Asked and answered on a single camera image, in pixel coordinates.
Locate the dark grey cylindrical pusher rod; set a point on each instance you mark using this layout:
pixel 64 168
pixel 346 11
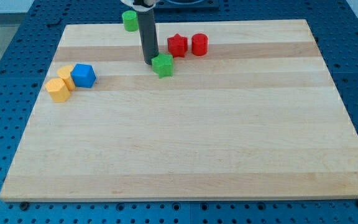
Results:
pixel 148 35

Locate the green star block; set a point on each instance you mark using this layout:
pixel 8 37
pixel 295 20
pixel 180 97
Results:
pixel 162 65

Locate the red star block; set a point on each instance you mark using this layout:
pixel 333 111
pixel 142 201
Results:
pixel 177 45

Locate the green cylinder block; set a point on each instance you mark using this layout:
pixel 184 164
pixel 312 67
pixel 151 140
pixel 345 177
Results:
pixel 130 21

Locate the red cylinder block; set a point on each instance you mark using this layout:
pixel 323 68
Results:
pixel 199 44

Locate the blue cube block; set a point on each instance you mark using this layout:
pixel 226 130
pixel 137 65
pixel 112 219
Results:
pixel 83 75

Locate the yellow cylinder block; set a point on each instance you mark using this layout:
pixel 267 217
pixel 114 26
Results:
pixel 65 74

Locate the yellow hexagon block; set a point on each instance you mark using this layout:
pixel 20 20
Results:
pixel 57 90

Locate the wooden board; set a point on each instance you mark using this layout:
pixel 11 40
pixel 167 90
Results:
pixel 258 117

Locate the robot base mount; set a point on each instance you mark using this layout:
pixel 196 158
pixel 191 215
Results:
pixel 187 4

